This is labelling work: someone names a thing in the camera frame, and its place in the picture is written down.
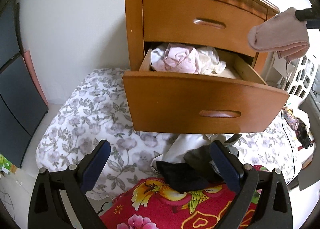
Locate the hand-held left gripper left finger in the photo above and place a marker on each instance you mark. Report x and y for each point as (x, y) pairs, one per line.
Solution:
(96, 166)

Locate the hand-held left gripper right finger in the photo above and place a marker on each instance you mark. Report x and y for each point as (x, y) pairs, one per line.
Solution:
(225, 166)

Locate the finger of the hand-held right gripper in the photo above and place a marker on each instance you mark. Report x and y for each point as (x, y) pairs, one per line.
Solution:
(302, 14)

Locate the grey cloth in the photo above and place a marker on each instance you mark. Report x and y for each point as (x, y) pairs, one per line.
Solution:
(197, 156)

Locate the pink sock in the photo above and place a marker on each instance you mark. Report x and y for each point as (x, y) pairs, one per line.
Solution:
(275, 36)

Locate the navy cloth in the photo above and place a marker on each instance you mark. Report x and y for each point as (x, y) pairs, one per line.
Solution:
(185, 176)

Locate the wooden nightstand drawer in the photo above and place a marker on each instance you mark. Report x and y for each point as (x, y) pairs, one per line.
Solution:
(170, 34)
(175, 99)

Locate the cream cloth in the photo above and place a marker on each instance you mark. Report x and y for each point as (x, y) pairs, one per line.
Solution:
(210, 61)

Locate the pink cloth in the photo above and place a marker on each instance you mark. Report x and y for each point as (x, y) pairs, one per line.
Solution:
(180, 61)

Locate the small white cloth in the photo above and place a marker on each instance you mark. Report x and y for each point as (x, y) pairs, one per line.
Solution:
(158, 55)

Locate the grey floral blanket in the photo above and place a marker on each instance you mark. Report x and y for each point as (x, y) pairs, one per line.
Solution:
(87, 119)

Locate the red floral blanket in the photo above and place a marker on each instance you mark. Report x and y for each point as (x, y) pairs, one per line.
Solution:
(155, 209)

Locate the white cut-out plastic rack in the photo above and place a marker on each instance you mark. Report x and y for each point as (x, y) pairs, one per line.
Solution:
(291, 86)

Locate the black garment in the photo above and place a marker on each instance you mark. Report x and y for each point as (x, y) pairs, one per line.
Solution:
(305, 136)

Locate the green printed carton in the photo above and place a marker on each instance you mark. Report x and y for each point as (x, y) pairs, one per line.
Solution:
(3, 162)

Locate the dark cabinet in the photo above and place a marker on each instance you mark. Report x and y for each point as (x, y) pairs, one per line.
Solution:
(20, 106)

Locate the pink board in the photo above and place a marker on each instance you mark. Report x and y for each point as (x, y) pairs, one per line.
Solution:
(33, 76)

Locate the wooden nightstand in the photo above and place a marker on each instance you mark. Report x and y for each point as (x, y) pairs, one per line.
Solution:
(135, 31)

